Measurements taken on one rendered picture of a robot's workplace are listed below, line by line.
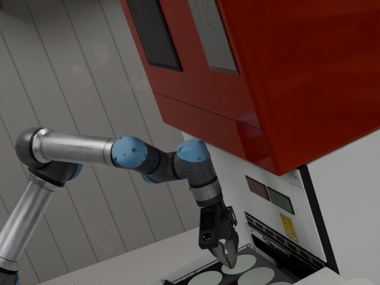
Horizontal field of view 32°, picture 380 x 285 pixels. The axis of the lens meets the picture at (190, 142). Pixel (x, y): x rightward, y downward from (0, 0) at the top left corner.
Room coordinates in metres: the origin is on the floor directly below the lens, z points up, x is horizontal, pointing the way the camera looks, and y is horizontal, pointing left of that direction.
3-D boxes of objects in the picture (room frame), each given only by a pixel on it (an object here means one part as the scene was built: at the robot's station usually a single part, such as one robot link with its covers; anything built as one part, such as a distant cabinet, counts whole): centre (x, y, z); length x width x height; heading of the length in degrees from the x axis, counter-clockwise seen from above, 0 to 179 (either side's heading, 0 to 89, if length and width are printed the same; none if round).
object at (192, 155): (1.63, 0.00, 1.24); 0.09 x 0.08 x 0.11; 59
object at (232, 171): (1.78, -0.10, 1.02); 0.81 x 0.03 x 0.40; 16
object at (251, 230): (1.61, -0.14, 0.89); 0.44 x 0.02 x 0.10; 16
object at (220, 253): (1.63, 0.01, 0.97); 0.06 x 0.03 x 0.09; 161
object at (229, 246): (1.62, -0.02, 0.97); 0.06 x 0.03 x 0.09; 161
